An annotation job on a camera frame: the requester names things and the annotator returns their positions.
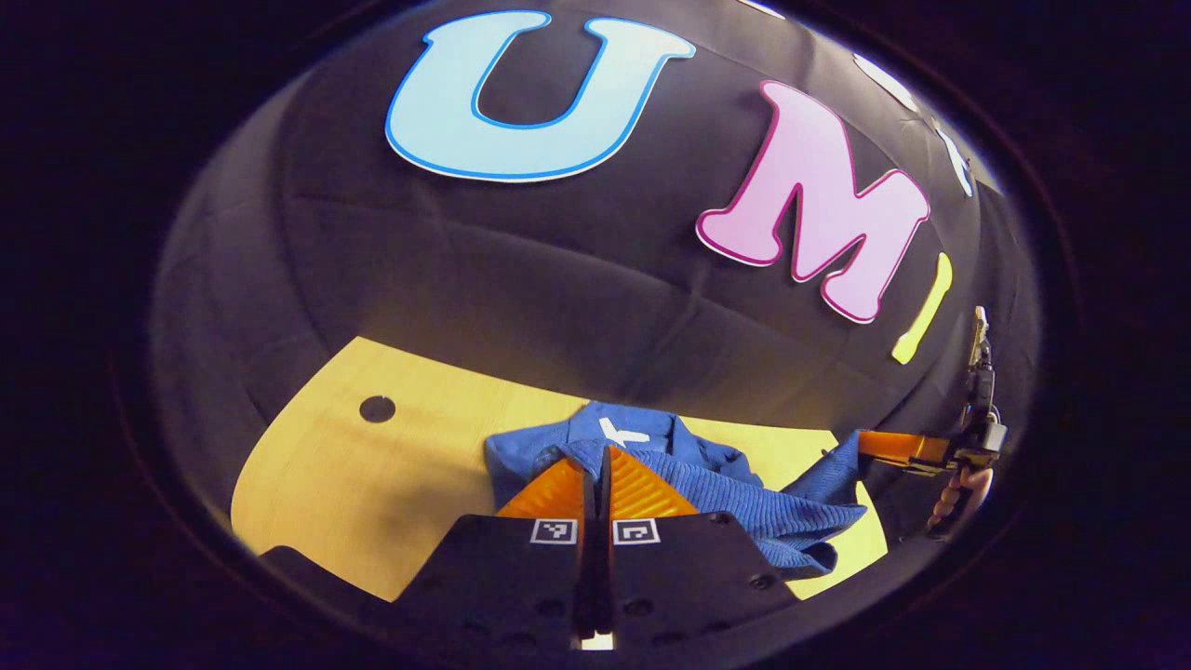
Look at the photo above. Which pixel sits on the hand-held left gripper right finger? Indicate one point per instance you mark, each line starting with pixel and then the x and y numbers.
pixel 679 577

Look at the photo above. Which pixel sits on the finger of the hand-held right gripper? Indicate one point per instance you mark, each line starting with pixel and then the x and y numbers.
pixel 903 448

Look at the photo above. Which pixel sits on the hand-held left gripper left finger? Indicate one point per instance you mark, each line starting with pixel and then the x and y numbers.
pixel 521 577

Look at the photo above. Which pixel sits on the blue button shirt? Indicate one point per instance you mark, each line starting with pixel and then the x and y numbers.
pixel 754 502

